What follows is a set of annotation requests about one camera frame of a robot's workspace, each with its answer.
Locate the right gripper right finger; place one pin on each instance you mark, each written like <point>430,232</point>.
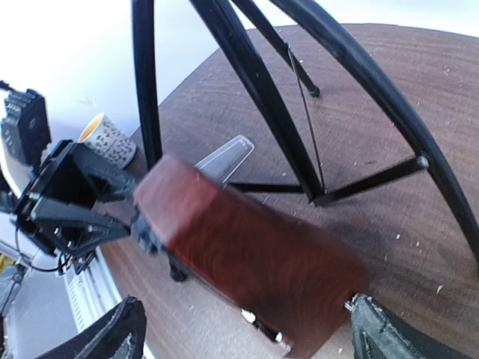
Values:
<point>379,333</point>

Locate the brown wooden metronome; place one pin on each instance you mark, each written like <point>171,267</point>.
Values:
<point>294,277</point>

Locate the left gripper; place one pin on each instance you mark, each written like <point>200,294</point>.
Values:
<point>55,211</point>

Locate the patterned white mug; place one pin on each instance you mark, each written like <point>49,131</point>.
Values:
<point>104,137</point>

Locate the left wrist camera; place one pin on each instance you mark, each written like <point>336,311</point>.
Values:
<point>25,129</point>

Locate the black music stand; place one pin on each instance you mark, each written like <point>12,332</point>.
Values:
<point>368,131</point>

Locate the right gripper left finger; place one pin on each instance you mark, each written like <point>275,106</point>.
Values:
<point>120,333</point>

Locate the aluminium front frame rail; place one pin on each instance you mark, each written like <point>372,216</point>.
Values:
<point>63,304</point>

